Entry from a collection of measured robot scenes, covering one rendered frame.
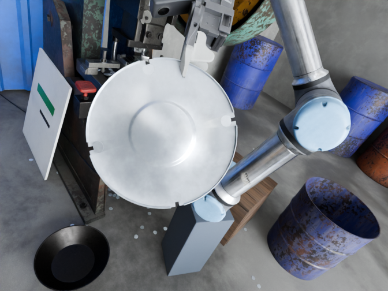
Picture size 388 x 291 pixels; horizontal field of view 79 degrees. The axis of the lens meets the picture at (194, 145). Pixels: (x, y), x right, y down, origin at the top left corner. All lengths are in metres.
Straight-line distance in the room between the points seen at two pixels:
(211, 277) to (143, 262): 0.36
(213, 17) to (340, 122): 0.35
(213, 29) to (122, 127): 0.26
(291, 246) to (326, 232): 0.24
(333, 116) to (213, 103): 0.27
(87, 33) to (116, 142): 0.94
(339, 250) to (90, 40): 1.64
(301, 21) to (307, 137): 0.30
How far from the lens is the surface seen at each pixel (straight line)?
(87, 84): 0.97
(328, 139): 0.60
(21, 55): 2.36
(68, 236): 1.35
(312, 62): 0.72
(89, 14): 1.33
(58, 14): 1.42
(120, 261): 1.33
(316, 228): 1.43
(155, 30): 1.16
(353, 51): 4.09
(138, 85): 0.48
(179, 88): 0.47
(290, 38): 0.71
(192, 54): 0.46
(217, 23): 0.52
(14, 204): 1.54
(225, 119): 0.46
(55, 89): 1.47
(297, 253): 1.57
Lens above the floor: 1.18
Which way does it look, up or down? 33 degrees down
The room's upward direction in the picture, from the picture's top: 22 degrees clockwise
